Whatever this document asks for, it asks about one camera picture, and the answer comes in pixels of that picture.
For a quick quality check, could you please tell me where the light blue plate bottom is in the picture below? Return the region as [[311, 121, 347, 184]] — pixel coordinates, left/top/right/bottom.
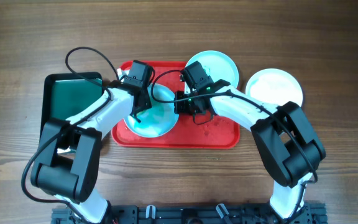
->
[[124, 98, 179, 138]]

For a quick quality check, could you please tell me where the light blue plate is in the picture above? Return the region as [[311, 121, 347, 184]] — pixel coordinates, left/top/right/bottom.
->
[[186, 50, 239, 88], [124, 98, 179, 138]]

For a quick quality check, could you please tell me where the light blue plate top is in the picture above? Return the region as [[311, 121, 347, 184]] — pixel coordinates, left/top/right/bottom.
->
[[186, 50, 239, 88]]

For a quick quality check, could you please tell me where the white plate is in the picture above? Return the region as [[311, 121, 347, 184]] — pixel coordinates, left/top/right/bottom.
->
[[245, 68, 304, 106]]

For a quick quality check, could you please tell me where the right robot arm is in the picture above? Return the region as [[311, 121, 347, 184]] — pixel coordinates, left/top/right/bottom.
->
[[175, 62, 326, 223]]

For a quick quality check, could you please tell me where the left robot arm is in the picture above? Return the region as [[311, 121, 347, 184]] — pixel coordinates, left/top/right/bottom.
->
[[26, 60, 155, 223]]

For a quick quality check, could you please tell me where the red plastic tray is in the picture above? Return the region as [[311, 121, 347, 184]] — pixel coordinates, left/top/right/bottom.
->
[[111, 61, 240, 149]]

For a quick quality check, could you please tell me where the black water tray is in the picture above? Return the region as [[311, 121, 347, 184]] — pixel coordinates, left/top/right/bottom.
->
[[40, 72, 103, 129]]

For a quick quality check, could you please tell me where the left black cable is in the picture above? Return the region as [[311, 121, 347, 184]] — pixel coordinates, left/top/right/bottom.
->
[[21, 46, 121, 224]]

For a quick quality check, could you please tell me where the black cable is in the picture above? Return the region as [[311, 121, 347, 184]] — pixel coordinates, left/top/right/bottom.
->
[[150, 68, 319, 224], [21, 46, 121, 224]]

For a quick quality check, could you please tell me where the right black cable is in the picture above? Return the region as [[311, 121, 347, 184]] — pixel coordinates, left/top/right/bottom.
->
[[150, 68, 319, 224]]

